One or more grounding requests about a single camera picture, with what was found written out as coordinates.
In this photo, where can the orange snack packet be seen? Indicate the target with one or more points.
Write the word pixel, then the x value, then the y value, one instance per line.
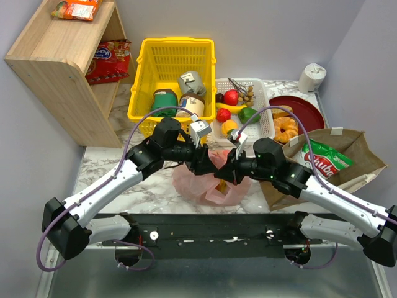
pixel 78 10

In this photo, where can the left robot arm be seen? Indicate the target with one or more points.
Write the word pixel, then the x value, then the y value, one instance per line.
pixel 68 225

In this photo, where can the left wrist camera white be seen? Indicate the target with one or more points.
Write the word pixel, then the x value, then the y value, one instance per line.
pixel 198 129

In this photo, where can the yellow plastic basket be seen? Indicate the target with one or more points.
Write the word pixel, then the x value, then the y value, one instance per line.
pixel 160 63

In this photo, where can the red snack bag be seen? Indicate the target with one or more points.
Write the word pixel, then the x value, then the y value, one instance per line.
pixel 110 62

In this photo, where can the red apple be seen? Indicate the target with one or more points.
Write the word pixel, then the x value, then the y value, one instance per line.
pixel 231 97

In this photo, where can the pink peach plastic bag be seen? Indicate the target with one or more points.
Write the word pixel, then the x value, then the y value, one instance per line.
pixel 203 189

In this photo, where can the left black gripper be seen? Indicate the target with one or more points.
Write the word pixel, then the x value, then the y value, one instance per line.
pixel 198 156

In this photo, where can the brown paper grocery bag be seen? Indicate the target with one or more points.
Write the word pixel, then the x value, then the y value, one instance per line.
pixel 366 166

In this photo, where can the bread slice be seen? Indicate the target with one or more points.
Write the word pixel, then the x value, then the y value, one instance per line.
pixel 281 111

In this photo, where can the toilet paper roll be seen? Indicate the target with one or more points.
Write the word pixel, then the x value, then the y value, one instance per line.
pixel 311 78

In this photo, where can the brown longan bunch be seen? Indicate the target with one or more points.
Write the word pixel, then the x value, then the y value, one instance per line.
pixel 245 92

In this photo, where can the red round plate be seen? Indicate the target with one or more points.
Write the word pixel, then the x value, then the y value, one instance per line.
pixel 307 113

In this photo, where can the single yellow banana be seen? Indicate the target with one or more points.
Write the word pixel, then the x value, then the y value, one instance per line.
pixel 233 109

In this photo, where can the dark purple plum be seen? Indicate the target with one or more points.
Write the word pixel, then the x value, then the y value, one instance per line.
pixel 219 98

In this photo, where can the wooden shelf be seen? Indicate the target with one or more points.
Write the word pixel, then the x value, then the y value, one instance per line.
pixel 52 56

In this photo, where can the croissant pastry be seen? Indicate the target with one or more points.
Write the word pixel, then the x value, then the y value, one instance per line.
pixel 285 129

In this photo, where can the green bell pepper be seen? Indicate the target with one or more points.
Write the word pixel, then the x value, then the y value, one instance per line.
pixel 246 113

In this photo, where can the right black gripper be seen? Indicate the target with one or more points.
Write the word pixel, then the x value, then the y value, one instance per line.
pixel 234 166

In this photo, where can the red strawberry fruit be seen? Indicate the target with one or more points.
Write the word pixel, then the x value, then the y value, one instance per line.
pixel 223 115

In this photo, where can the grey wrapped package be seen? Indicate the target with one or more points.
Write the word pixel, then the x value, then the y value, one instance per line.
pixel 191 82

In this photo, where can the white plastic fruit basket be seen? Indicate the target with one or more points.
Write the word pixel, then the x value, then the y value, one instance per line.
pixel 261 129

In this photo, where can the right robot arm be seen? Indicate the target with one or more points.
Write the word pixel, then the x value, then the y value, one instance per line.
pixel 373 226

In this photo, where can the banana bunch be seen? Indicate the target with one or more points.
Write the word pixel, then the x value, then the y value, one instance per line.
pixel 222 187

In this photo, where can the green wrapped package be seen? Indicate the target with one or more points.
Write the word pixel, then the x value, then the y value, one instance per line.
pixel 164 98

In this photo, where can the green white chips bag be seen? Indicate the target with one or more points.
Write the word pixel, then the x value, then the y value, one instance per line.
pixel 327 158

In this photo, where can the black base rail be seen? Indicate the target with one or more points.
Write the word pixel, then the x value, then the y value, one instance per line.
pixel 204 236

